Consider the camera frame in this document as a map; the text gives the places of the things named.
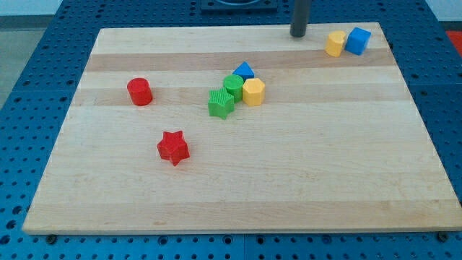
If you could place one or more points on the blue cube block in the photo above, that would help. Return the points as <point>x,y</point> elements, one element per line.
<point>357,41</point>

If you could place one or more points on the yellow hexagon block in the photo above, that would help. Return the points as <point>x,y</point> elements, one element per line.
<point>253,92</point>

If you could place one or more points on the wooden board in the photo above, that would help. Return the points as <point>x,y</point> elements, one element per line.
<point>337,146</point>

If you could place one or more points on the green star block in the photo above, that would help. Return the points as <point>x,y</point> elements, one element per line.
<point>221,103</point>

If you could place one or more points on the green cylinder block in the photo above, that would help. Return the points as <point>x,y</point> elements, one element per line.
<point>233,84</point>

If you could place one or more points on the red star block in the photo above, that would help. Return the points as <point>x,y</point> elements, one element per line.
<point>173,147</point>

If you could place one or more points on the blue triangle block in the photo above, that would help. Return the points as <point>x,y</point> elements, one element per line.
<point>245,71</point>

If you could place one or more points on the red cylinder block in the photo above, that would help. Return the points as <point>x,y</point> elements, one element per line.
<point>140,91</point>

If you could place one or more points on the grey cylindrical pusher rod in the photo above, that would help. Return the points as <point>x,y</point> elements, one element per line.
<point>300,17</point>

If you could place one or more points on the yellow heart block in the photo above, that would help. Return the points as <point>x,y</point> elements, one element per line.
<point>335,43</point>

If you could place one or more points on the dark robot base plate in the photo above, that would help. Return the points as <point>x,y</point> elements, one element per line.
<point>238,5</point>

